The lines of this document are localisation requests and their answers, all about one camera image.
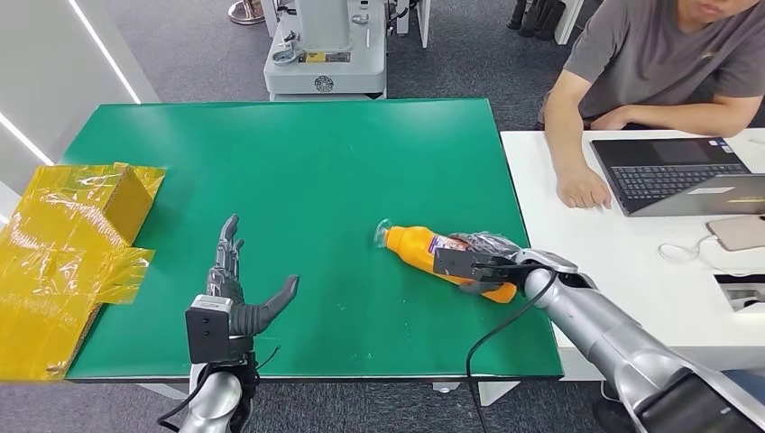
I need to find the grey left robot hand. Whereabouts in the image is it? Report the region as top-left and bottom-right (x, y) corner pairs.
(206, 214), (300, 337)

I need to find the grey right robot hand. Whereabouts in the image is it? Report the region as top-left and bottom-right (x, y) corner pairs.
(449, 231), (523, 298)

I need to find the orange detergent bottle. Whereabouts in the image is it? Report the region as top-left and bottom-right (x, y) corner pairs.
(373, 218), (519, 305)

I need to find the white table foot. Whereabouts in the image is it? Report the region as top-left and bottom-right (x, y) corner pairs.
(431, 381), (521, 409)
(138, 383), (191, 401)

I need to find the person's right hand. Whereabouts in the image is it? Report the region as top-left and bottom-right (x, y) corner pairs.
(556, 170), (613, 211)

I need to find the person's hand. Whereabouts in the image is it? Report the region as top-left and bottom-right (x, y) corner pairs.
(556, 170), (613, 211)
(588, 107), (632, 132)

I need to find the person's left hand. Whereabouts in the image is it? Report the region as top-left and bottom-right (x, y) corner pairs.
(588, 107), (632, 132)

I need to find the yellow taped cardboard box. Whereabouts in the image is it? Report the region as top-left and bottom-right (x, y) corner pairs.
(0, 162), (167, 382)

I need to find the dark grey laptop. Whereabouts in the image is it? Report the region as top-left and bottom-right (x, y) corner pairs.
(590, 137), (765, 217)

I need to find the white furniture panel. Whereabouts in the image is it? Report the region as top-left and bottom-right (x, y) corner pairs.
(554, 0), (585, 47)
(417, 0), (432, 49)

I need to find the white machine base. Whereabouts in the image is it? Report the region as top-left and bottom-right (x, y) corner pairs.
(263, 0), (389, 102)

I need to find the person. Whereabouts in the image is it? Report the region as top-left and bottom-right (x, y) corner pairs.
(540, 0), (765, 210)

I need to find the rose gold phone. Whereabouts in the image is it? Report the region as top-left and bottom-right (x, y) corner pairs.
(705, 215), (765, 253)

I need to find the white device with black slot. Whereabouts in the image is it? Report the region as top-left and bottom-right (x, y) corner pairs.
(714, 273), (765, 316)

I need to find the chrome round stand base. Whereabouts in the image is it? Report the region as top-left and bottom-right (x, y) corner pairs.
(227, 0), (267, 26)

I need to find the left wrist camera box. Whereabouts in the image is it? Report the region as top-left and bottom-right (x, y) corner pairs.
(185, 294), (256, 365)

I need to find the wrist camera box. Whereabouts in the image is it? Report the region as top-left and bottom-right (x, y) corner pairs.
(185, 294), (256, 365)
(433, 247), (529, 286)

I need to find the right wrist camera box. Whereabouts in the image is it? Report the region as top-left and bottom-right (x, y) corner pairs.
(433, 247), (529, 286)

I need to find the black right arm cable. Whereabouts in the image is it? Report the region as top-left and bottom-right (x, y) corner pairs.
(465, 272), (558, 433)

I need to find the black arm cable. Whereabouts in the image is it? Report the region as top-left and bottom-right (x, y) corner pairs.
(157, 363), (224, 431)
(465, 272), (558, 433)

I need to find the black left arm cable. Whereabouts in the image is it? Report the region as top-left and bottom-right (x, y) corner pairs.
(157, 363), (224, 431)

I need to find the white charging cable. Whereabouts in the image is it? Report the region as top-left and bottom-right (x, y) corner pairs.
(658, 234), (765, 277)

